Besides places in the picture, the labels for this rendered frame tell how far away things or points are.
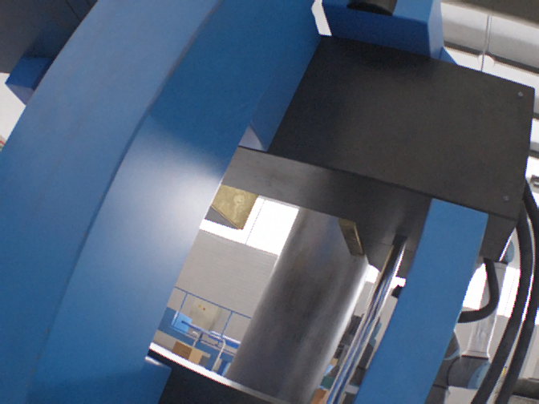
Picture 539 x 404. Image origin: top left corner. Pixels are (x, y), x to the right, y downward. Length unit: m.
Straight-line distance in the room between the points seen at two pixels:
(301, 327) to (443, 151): 0.63
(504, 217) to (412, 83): 0.21
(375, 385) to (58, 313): 0.32
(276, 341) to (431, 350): 0.65
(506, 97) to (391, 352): 0.35
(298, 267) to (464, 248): 0.66
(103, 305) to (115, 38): 0.25
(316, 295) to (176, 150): 0.73
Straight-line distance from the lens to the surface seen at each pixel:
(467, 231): 0.56
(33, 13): 0.98
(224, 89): 0.51
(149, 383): 0.55
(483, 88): 0.66
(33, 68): 1.13
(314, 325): 1.14
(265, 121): 0.61
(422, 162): 0.60
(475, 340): 2.33
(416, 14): 0.65
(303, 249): 1.18
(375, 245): 0.89
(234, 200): 1.08
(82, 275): 0.40
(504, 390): 0.65
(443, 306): 0.54
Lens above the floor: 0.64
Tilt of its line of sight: 19 degrees up
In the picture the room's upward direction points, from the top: 24 degrees clockwise
